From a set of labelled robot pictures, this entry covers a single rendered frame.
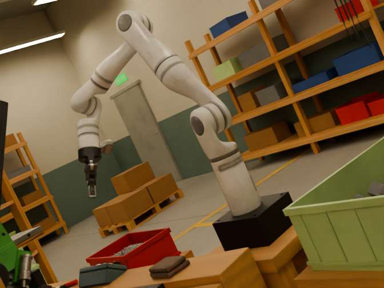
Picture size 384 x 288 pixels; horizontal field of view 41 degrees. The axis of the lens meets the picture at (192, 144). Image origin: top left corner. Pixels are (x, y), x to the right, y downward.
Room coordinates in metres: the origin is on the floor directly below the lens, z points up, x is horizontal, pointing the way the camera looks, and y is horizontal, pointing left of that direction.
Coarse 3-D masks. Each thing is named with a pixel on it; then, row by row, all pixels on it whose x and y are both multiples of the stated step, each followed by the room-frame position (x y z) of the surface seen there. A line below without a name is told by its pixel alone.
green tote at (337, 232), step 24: (360, 168) 1.44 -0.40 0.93; (312, 192) 1.31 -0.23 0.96; (336, 192) 1.36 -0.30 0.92; (360, 192) 1.41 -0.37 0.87; (312, 216) 1.20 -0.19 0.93; (336, 216) 1.14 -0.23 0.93; (360, 216) 1.09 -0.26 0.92; (312, 240) 1.22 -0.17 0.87; (336, 240) 1.16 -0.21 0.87; (360, 240) 1.11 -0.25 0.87; (312, 264) 1.24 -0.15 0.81; (336, 264) 1.18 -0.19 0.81; (360, 264) 1.13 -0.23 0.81
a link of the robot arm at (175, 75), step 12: (168, 60) 1.56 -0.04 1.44; (180, 60) 1.58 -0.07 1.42; (168, 72) 1.55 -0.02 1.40; (180, 72) 1.54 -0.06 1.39; (192, 72) 1.57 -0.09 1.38; (168, 84) 1.56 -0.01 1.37; (180, 84) 1.55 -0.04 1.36; (192, 84) 1.54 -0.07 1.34; (192, 96) 1.56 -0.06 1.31; (204, 96) 1.53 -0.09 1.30; (216, 96) 1.52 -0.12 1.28; (228, 120) 1.49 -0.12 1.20
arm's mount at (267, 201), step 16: (288, 192) 1.51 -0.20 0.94; (272, 208) 1.44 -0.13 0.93; (224, 224) 1.48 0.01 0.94; (240, 224) 1.44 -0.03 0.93; (256, 224) 1.40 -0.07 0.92; (272, 224) 1.42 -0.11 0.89; (288, 224) 1.47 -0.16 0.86; (224, 240) 1.50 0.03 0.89; (240, 240) 1.46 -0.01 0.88; (256, 240) 1.42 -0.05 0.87; (272, 240) 1.40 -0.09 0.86
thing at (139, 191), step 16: (128, 176) 8.18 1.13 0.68; (144, 176) 8.37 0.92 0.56; (160, 176) 8.40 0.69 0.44; (128, 192) 8.18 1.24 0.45; (144, 192) 7.79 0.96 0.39; (160, 192) 7.99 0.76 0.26; (176, 192) 8.18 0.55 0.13; (96, 208) 8.03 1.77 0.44; (112, 208) 7.59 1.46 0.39; (128, 208) 7.49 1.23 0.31; (144, 208) 7.69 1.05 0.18; (160, 208) 7.87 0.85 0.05; (112, 224) 7.72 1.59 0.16; (128, 224) 7.43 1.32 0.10
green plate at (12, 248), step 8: (0, 224) 1.55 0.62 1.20; (0, 232) 1.53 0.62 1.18; (0, 240) 1.52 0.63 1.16; (8, 240) 1.53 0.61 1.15; (0, 248) 1.50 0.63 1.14; (8, 248) 1.52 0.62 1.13; (16, 248) 1.53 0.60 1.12; (0, 256) 1.49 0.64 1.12; (8, 256) 1.50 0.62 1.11; (16, 256) 1.52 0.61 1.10; (8, 264) 1.49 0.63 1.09
